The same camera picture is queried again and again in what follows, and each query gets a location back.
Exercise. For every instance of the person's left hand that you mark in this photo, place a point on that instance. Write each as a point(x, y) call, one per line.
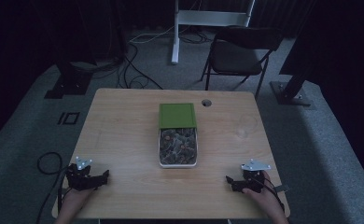
point(74, 200)

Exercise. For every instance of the pile of dark small pieces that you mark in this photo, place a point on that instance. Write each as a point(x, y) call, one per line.
point(177, 146)

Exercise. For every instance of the green box lid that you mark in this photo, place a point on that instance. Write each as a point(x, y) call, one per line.
point(177, 115)

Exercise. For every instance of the person's right hand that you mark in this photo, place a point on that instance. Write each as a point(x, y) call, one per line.
point(268, 200)

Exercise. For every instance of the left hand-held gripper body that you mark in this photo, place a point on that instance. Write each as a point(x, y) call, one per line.
point(79, 179)

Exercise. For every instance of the white metal stand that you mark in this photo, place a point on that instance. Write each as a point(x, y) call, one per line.
point(208, 17)

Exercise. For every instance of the clear glass cup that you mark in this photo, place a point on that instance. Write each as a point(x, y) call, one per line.
point(247, 126)

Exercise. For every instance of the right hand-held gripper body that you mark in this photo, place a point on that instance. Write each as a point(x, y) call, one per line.
point(253, 182)

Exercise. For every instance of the black folding chair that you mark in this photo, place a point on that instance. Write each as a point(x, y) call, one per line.
point(236, 57)

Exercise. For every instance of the black metal stand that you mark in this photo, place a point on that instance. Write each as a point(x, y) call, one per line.
point(290, 91)
point(71, 81)

